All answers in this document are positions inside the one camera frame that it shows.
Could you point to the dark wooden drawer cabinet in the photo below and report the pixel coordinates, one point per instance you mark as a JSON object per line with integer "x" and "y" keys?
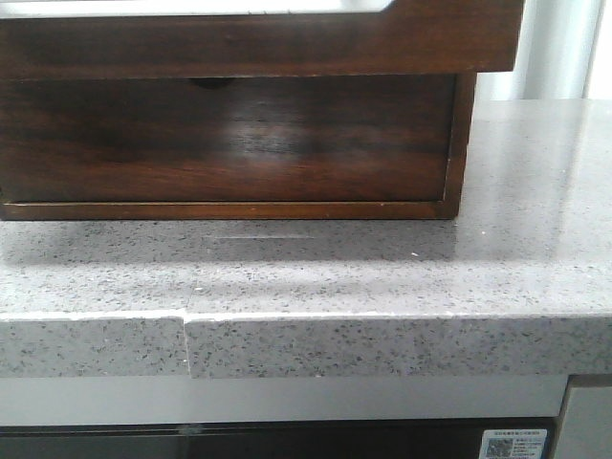
{"x": 461, "y": 143}

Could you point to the grey curtain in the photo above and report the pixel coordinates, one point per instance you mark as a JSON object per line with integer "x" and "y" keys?
{"x": 564, "y": 51}

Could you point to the wooden drawer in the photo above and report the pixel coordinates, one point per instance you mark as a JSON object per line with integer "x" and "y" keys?
{"x": 408, "y": 37}
{"x": 229, "y": 143}

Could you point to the white QR code sticker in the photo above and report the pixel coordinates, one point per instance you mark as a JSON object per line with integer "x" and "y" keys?
{"x": 513, "y": 443}

